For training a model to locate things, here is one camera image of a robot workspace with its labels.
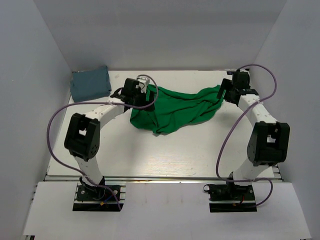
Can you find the green t shirt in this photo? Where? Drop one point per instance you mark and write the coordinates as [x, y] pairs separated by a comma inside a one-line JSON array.
[[174, 110]]

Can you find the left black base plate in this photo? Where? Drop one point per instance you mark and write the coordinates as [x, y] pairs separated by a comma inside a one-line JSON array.
[[102, 200]]

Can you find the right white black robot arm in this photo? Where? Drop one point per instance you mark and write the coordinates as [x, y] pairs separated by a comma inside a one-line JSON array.
[[269, 140]]

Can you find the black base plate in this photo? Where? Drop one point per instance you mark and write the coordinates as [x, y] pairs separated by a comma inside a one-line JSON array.
[[102, 200], [230, 198]]

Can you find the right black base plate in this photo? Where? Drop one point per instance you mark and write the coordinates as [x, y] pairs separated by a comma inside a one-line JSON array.
[[230, 198]]

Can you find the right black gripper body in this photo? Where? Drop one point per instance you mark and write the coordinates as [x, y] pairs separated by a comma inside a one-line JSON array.
[[229, 99]]

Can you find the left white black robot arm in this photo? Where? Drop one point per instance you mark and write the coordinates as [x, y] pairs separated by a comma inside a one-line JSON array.
[[84, 131]]

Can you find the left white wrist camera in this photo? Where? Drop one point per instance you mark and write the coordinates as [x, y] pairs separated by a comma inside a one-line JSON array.
[[143, 82]]

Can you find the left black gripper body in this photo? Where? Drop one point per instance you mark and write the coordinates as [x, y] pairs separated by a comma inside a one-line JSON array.
[[140, 98]]

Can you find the aluminium table rail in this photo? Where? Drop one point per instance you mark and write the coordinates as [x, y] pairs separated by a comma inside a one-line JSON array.
[[128, 178]]

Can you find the folded blue-grey t shirt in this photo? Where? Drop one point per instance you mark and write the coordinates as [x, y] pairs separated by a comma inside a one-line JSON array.
[[90, 84]]

